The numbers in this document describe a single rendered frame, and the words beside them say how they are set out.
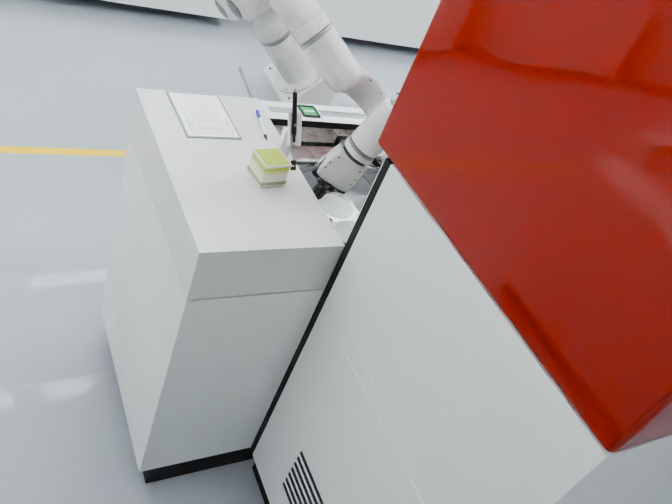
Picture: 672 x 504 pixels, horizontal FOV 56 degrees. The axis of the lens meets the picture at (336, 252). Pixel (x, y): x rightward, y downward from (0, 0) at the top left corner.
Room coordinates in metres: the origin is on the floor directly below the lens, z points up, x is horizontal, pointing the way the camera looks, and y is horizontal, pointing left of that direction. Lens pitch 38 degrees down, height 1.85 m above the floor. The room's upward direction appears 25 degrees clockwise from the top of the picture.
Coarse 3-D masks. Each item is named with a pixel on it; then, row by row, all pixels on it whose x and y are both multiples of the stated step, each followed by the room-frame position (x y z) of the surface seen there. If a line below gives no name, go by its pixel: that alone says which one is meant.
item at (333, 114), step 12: (264, 108) 1.61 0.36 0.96; (276, 108) 1.65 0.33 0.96; (288, 108) 1.68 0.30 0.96; (324, 108) 1.77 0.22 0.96; (336, 108) 1.81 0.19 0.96; (348, 108) 1.84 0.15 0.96; (312, 120) 1.67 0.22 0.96; (324, 120) 1.70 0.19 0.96; (336, 120) 1.73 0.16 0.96; (348, 120) 1.77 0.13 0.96; (360, 120) 1.80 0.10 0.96
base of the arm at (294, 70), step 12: (288, 36) 1.93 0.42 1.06; (264, 48) 1.93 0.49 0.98; (276, 48) 1.91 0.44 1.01; (288, 48) 1.93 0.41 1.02; (300, 48) 1.97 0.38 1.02; (276, 60) 1.94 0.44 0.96; (288, 60) 1.94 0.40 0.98; (300, 60) 1.97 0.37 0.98; (276, 72) 2.05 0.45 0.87; (288, 72) 1.96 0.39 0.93; (300, 72) 1.98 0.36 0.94; (312, 72) 2.02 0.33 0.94; (276, 84) 2.00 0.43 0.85; (288, 84) 1.99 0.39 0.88; (300, 84) 1.98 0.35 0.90; (312, 84) 1.97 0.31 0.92
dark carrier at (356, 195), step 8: (304, 168) 1.51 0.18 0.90; (312, 168) 1.52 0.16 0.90; (368, 168) 1.66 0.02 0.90; (304, 176) 1.47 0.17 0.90; (312, 176) 1.49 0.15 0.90; (368, 176) 1.61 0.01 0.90; (312, 184) 1.45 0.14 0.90; (360, 184) 1.55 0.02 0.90; (368, 184) 1.57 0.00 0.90; (336, 192) 1.46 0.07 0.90; (352, 192) 1.50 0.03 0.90; (360, 192) 1.52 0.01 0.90; (368, 192) 1.53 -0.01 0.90; (352, 200) 1.46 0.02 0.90; (360, 200) 1.48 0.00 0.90; (352, 208) 1.42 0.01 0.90; (360, 208) 1.44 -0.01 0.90; (328, 216) 1.34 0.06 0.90; (352, 216) 1.39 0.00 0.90
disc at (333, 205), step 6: (324, 198) 1.41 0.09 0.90; (330, 198) 1.42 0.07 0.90; (336, 198) 1.43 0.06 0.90; (342, 198) 1.45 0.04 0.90; (324, 204) 1.38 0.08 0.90; (330, 204) 1.40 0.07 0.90; (336, 204) 1.41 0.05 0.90; (342, 204) 1.42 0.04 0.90; (348, 204) 1.43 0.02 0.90; (324, 210) 1.36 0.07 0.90; (330, 210) 1.37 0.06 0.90; (336, 210) 1.38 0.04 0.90; (342, 210) 1.39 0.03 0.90; (348, 210) 1.41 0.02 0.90; (336, 216) 1.36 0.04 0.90; (342, 216) 1.37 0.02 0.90; (348, 216) 1.38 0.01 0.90
